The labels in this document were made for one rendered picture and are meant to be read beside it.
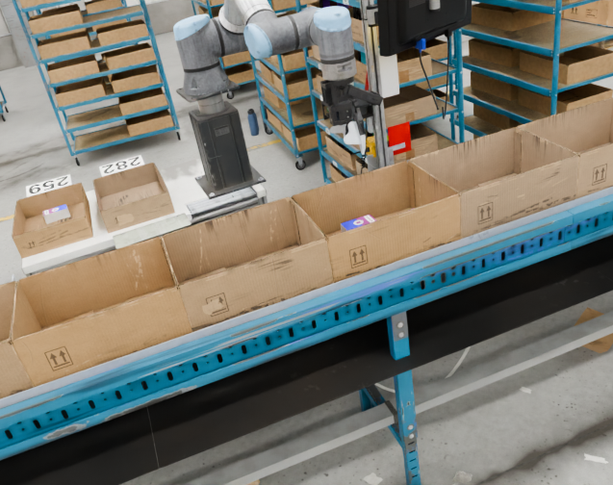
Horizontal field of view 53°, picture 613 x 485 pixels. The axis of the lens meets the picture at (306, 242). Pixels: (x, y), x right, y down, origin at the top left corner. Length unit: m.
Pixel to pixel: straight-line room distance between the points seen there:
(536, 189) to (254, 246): 0.83
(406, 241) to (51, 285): 0.97
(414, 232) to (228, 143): 1.16
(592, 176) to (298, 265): 0.92
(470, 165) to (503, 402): 0.98
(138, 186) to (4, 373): 1.51
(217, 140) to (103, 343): 1.26
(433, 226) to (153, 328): 0.78
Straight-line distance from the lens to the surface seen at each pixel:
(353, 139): 1.67
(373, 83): 2.44
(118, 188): 2.92
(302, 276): 1.58
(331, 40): 1.60
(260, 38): 1.65
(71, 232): 2.58
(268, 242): 1.84
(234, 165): 2.64
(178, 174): 2.96
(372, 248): 1.63
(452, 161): 2.01
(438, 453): 2.38
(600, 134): 2.37
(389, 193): 1.94
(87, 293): 1.82
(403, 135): 2.62
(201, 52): 2.51
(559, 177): 1.89
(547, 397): 2.59
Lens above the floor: 1.83
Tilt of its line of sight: 30 degrees down
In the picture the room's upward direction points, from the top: 10 degrees counter-clockwise
